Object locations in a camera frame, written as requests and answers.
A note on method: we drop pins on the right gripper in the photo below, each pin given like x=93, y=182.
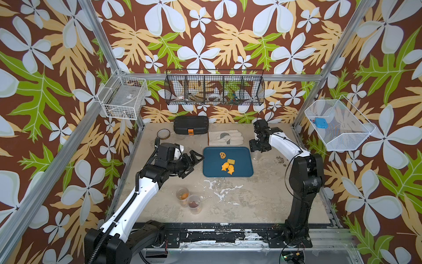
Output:
x=253, y=147

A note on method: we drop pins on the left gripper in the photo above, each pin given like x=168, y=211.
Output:
x=194, y=160

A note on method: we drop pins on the clear jar brown cookies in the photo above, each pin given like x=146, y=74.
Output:
x=194, y=204

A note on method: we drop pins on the clear jar with cookies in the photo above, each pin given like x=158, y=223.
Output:
x=257, y=155

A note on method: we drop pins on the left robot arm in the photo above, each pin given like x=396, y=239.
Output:
x=115, y=242

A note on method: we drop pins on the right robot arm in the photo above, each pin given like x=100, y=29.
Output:
x=304, y=182

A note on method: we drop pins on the clear jar orange cookies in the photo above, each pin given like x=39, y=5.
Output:
x=182, y=195

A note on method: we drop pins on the teal plastic tray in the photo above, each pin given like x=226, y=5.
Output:
x=220, y=162

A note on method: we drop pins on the orange fish cookie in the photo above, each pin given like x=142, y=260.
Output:
x=230, y=169
x=225, y=166

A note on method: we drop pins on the square cracker cookie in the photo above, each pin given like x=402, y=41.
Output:
x=231, y=161

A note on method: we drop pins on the black tool case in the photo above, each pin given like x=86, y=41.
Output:
x=191, y=125

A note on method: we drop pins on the brown tape roll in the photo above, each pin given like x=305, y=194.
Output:
x=164, y=134

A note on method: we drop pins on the blue object in basket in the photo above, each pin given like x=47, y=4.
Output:
x=320, y=123

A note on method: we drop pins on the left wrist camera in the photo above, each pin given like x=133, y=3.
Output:
x=179, y=150

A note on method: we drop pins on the black wire basket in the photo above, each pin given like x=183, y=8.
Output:
x=214, y=87

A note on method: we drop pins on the white wire basket right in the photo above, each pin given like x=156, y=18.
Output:
x=348, y=127

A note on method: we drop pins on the white wire basket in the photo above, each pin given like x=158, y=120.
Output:
x=122, y=96
x=348, y=127

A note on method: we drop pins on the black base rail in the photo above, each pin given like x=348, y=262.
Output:
x=172, y=235

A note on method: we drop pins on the white wire basket left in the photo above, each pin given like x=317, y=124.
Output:
x=122, y=96

